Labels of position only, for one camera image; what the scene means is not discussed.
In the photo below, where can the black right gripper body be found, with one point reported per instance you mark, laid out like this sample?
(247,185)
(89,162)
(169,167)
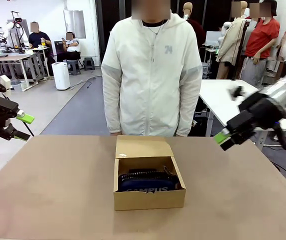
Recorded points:
(255,115)

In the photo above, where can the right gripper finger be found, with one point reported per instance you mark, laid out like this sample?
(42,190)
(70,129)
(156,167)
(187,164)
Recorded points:
(222,137)
(230,145)

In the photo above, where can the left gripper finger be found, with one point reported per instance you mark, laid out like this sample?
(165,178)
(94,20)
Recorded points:
(26,118)
(18,135)

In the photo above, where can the blue zippered pencil case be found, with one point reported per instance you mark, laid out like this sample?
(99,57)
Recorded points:
(145,185)

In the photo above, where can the person's left forearm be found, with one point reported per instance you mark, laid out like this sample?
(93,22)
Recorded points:
(189,112)

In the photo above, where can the person's right forearm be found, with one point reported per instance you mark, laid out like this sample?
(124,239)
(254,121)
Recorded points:
(111,112)

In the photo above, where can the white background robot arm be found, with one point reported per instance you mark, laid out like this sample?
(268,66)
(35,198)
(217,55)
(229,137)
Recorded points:
(15,30)

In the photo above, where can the brown cardboard box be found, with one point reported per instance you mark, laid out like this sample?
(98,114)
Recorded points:
(148,201)

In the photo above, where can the person's left hand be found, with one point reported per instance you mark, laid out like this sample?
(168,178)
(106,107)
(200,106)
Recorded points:
(181,135)

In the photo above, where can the person's right hand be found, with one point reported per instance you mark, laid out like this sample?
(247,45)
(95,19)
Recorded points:
(115,133)

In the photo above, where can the clear storage bin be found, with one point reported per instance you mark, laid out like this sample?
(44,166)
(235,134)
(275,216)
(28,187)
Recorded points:
(18,85)

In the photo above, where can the wooden top work table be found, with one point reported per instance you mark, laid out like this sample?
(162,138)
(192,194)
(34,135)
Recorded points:
(5,58)

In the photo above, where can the white air purifier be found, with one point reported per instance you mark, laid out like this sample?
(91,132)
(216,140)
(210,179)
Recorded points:
(61,76)

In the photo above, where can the grey plastic stool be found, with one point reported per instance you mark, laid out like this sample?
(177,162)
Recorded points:
(73,67)
(89,63)

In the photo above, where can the mannequin in beige coat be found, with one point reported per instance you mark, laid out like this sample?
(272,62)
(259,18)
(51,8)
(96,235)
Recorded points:
(230,42)

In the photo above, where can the seated person dark shirt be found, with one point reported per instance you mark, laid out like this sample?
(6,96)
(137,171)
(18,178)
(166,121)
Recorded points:
(39,37)

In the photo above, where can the seated person striped shirt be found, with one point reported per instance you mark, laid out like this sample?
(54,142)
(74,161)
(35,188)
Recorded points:
(71,46)

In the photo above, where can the person in white jacket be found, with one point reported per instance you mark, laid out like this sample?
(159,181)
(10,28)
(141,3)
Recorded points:
(153,75)

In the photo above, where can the mannequin in dark clothes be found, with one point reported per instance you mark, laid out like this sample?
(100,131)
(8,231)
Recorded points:
(196,32)

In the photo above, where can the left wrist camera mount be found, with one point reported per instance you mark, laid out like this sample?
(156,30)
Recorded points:
(4,83)

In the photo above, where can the white wall panel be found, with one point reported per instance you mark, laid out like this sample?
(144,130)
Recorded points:
(74,23)

